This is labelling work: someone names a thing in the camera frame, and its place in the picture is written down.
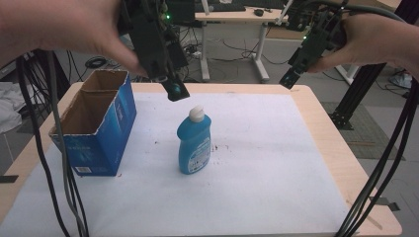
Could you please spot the black computer mouse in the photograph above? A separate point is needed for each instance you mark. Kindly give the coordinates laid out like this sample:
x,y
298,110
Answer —
x,y
259,12

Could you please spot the blue cardboard box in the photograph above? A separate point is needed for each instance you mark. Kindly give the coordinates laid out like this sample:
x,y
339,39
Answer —
x,y
95,121

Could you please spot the black keyboard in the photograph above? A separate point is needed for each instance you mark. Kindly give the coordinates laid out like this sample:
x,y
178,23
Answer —
x,y
220,6

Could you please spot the person's left hand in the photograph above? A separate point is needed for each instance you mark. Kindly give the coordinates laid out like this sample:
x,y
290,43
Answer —
x,y
75,26

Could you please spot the white table mat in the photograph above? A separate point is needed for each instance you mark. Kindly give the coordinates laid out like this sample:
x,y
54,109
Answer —
x,y
184,164

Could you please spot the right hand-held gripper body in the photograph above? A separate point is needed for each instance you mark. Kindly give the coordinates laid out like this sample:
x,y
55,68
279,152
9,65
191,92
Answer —
x,y
316,36

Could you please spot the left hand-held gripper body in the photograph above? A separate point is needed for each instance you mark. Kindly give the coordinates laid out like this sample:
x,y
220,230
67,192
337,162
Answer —
x,y
150,36

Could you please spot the white-legged wooden desk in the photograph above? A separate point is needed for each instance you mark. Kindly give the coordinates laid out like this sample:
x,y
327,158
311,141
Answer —
x,y
237,36

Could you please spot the blue bottle with white cap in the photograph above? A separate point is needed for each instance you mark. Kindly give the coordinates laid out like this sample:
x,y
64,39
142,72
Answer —
x,y
195,141

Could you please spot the black metal stand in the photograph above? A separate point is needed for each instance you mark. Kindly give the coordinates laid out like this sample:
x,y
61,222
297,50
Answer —
x,y
357,95

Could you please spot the person's right hand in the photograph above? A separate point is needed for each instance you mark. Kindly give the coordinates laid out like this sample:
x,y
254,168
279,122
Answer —
x,y
372,39

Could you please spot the white cloth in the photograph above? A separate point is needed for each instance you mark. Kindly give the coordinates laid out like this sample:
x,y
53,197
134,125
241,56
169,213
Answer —
x,y
10,105

